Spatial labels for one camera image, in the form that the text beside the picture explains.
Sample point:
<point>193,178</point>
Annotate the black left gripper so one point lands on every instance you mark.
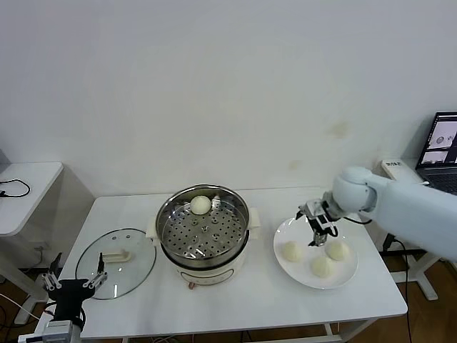
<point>71,296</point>

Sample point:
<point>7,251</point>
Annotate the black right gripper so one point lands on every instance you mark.
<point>319,223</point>

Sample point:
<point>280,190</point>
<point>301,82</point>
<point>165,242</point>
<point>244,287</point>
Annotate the white steamed baozi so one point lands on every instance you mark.
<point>293,252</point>
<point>200,205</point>
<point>322,267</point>
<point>339,252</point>

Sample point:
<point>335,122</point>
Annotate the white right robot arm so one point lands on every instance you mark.
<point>410,207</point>

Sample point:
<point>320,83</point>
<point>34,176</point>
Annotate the steel steamer basket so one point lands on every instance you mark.
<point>203,236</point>

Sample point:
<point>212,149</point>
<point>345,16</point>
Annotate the white round plate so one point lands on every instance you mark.
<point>296,228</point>

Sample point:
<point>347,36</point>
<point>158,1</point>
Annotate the white label with black text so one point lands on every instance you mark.
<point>393,164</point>

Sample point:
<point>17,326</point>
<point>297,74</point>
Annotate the white side table with laptop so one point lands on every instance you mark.
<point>407,168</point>

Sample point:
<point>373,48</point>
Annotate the cream electric cooker base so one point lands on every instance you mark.
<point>203,273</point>

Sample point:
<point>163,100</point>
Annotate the grey open laptop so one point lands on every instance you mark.
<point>441,143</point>

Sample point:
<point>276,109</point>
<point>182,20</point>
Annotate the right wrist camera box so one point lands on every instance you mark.
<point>330,221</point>

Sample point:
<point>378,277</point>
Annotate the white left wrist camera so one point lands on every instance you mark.
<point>31,337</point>

